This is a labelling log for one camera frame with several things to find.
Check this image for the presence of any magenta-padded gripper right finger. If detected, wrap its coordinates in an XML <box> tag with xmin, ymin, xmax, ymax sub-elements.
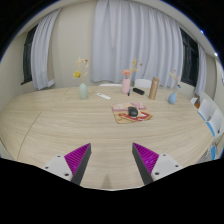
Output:
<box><xmin>131</xmin><ymin>142</ymin><xmax>183</xmax><ymax>186</ymax></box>

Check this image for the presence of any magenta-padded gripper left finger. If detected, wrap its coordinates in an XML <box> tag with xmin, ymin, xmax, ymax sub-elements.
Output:
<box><xmin>42</xmin><ymin>143</ymin><xmax>92</xmax><ymax>186</ymax></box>

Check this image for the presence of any black computer mouse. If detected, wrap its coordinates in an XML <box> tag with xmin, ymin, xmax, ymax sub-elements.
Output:
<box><xmin>127</xmin><ymin>106</ymin><xmax>139</xmax><ymax>118</ymax></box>

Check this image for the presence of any cartoon print mouse pad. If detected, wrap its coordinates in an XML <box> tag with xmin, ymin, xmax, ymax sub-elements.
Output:
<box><xmin>111</xmin><ymin>102</ymin><xmax>154</xmax><ymax>125</ymax></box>

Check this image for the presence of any blue vase with dried flowers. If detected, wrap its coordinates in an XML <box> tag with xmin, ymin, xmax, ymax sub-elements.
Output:
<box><xmin>167</xmin><ymin>69</ymin><xmax>183</xmax><ymax>106</ymax></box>

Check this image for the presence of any tan thermos bottle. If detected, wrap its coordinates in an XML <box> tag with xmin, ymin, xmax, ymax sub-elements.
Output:
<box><xmin>148</xmin><ymin>76</ymin><xmax>161</xmax><ymax>101</ymax></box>

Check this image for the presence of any green vase with yellow flowers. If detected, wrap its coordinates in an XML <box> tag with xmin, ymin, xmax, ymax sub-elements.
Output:
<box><xmin>73</xmin><ymin>56</ymin><xmax>90</xmax><ymax>101</ymax></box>

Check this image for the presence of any black rectangular case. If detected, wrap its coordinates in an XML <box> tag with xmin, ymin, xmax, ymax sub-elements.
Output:
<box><xmin>132</xmin><ymin>87</ymin><xmax>146</xmax><ymax>96</ymax></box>

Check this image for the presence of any white remote control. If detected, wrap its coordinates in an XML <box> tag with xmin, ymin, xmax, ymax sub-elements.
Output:
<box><xmin>96</xmin><ymin>92</ymin><xmax>112</xmax><ymax>101</ymax></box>

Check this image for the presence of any white chair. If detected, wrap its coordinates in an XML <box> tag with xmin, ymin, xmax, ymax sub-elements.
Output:
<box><xmin>134</xmin><ymin>78</ymin><xmax>153</xmax><ymax>89</ymax></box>
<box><xmin>98</xmin><ymin>83</ymin><xmax>123</xmax><ymax>88</ymax></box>

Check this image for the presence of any pink vase with orange flowers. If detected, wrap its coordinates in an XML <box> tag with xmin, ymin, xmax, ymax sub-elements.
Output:
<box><xmin>120</xmin><ymin>58</ymin><xmax>144</xmax><ymax>95</ymax></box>

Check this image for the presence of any narrow white curtain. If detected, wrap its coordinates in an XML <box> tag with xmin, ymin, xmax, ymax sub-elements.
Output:
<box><xmin>194</xmin><ymin>43</ymin><xmax>208</xmax><ymax>97</ymax></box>
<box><xmin>30</xmin><ymin>8</ymin><xmax>63</xmax><ymax>91</ymax></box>

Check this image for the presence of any dark window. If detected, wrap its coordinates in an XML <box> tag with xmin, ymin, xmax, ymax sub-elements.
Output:
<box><xmin>179</xmin><ymin>28</ymin><xmax>200</xmax><ymax>88</ymax></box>
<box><xmin>21</xmin><ymin>23</ymin><xmax>39</xmax><ymax>85</ymax></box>

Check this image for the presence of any wide white curtain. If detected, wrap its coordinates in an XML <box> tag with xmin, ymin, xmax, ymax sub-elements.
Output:
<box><xmin>90</xmin><ymin>0</ymin><xmax>184</xmax><ymax>88</ymax></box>

